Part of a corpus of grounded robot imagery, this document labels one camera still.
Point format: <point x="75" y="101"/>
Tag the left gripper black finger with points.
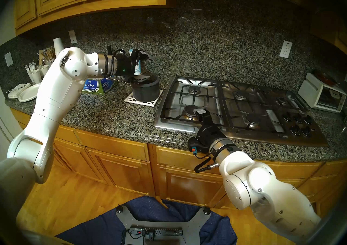
<point x="145" y="56"/>
<point x="139" y="79"/>

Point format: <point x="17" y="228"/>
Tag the stack of white paper cups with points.
<point x="58" y="45"/>

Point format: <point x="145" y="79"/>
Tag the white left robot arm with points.
<point x="54" y="98"/>

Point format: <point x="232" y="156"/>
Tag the stainless steel gas cooktop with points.
<point x="244" y="103"/>

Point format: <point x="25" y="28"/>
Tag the white lattice trivet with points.
<point x="141" y="102"/>

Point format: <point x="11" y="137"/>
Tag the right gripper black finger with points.
<point x="201" y="111"/>
<point x="204" y="118"/>

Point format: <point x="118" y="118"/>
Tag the white paper plate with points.
<point x="28" y="94"/>

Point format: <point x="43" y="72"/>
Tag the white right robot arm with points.
<point x="257" y="184"/>

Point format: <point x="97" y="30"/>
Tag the bundle of wooden sticks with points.
<point x="50" y="54"/>

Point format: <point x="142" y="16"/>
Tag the dark grey saucepan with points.
<point x="146" y="92"/>

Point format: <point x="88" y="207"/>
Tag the black base plate knob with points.
<point x="119" y="209"/>
<point x="206" y="210"/>

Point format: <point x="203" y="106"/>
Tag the black wrist camera orange connector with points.
<point x="198" y="144"/>

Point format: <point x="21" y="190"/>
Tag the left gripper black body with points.
<point x="123" y="65"/>

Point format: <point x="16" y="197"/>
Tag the black stove knob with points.
<point x="298" y="117"/>
<point x="307" y="131"/>
<point x="308" y="119"/>
<point x="295" y="130"/>
<point x="287" y="117"/>

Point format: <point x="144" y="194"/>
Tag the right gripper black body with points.
<point x="208" y="136"/>

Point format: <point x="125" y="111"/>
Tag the light blue leaf-print canister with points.
<point x="138" y="67"/>

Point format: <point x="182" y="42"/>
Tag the white wall switch plate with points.
<point x="9" y="59"/>

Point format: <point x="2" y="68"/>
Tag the wooden lower cabinets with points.
<point x="168" y="184"/>

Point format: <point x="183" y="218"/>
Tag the white paper cup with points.
<point x="47" y="62"/>
<point x="35" y="76"/>
<point x="43" y="70"/>

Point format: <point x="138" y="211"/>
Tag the dark blue blanket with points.
<point x="95" y="228"/>

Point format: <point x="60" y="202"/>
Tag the stack of white napkins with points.
<point x="16" y="91"/>

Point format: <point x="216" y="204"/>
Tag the blue aluminium foil box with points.
<point x="95" y="85"/>

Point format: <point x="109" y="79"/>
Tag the white toaster oven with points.
<point x="311" y="92"/>

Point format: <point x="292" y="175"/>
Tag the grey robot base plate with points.
<point x="162" y="220"/>

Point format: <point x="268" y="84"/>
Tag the white wall power outlet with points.
<point x="73" y="37"/>
<point x="286" y="49"/>

